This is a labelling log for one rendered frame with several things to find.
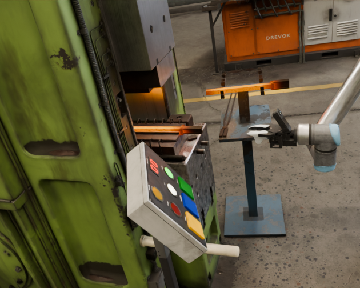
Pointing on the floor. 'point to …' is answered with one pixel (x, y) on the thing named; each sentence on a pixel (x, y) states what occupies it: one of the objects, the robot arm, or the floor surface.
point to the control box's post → (166, 263)
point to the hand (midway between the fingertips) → (250, 130)
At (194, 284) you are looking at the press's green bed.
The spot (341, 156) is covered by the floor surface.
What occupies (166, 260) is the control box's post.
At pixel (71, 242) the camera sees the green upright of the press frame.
